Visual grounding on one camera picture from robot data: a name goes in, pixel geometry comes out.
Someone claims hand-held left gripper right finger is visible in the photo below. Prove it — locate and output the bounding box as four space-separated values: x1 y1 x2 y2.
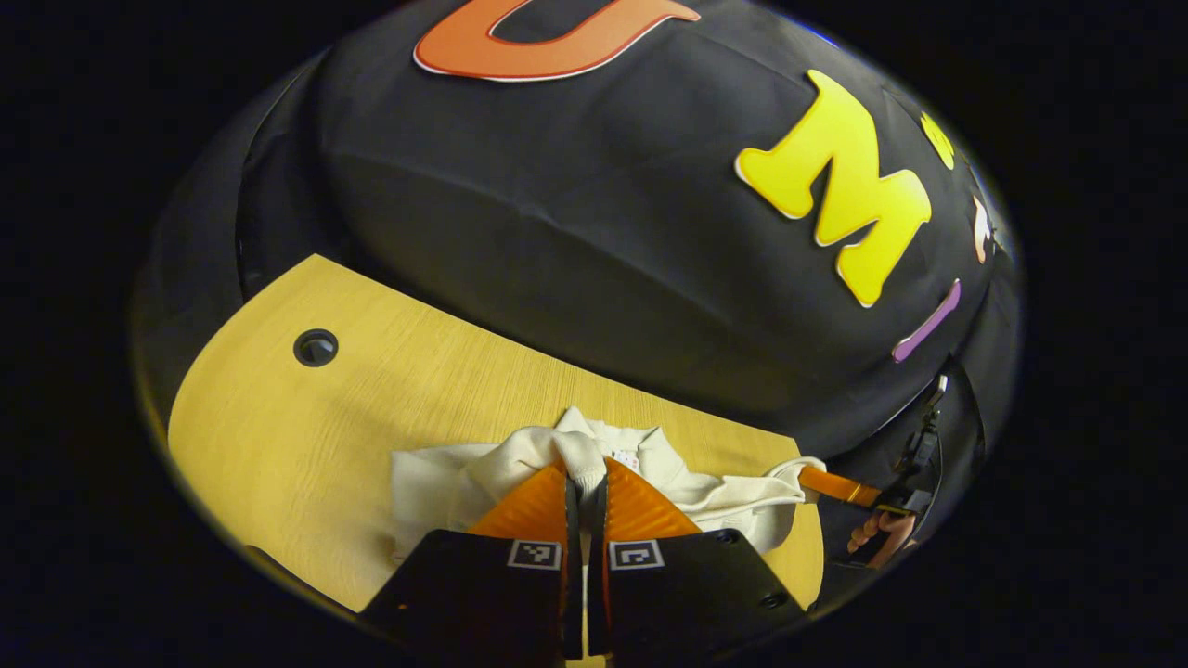
587 455 808 662

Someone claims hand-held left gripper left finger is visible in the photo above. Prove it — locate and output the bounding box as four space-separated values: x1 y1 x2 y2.
360 461 584 662

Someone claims cream sweatshirt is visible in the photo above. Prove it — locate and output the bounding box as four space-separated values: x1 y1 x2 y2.
390 405 827 567

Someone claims black backdrop cloth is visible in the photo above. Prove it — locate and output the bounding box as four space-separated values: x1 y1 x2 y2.
130 0 1022 613

